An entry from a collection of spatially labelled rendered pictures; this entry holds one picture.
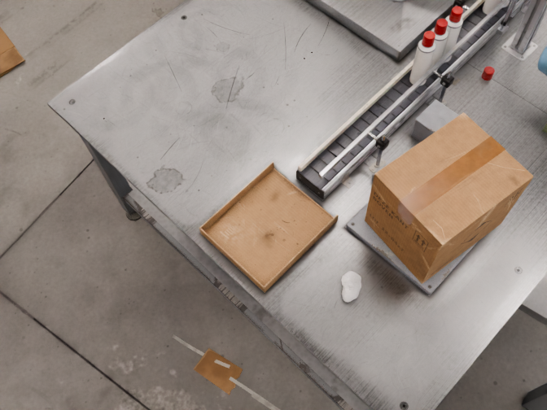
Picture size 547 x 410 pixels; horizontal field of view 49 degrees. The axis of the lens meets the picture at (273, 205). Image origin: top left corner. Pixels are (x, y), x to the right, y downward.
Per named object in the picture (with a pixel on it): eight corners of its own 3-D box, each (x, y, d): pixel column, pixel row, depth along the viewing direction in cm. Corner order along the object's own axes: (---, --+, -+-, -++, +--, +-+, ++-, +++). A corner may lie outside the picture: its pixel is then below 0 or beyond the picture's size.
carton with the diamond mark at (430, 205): (442, 165, 178) (464, 111, 154) (501, 223, 169) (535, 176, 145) (364, 220, 171) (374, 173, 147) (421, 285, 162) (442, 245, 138)
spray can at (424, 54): (416, 71, 191) (428, 24, 172) (429, 80, 189) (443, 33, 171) (405, 80, 189) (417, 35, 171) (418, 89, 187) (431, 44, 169)
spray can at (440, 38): (427, 59, 193) (440, 12, 174) (440, 68, 191) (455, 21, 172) (417, 69, 191) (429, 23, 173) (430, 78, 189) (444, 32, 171)
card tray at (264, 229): (273, 167, 183) (273, 161, 179) (337, 220, 174) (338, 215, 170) (200, 233, 174) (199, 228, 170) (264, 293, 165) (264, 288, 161)
